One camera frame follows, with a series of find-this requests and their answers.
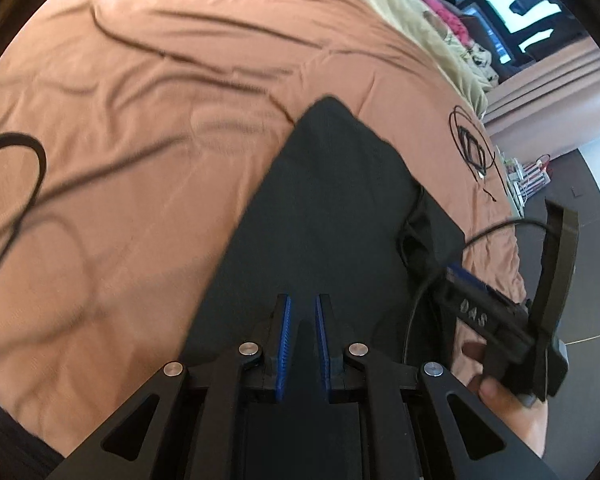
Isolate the black t-shirt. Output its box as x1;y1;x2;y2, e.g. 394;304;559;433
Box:
181;96;464;365

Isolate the person's right hand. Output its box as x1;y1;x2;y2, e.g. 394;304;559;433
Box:
462;340;552;458

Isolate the pink curtain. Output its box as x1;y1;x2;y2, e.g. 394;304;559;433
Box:
483;37;600;162

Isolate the brown bed cover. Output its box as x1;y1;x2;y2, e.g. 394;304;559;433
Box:
0;0;511;455

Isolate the pink cloth on bed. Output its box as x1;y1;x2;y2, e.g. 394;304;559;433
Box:
423;0;473;48

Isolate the pale green blanket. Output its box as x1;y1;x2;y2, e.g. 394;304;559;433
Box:
363;0;492;117

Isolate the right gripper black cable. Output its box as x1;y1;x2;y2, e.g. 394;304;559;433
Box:
401;216;554;366

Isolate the coiled thin black cable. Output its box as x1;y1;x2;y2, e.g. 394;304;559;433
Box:
447;104;508;204

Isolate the thick black gripper cable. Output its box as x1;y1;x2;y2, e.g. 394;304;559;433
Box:
0;131;48;302

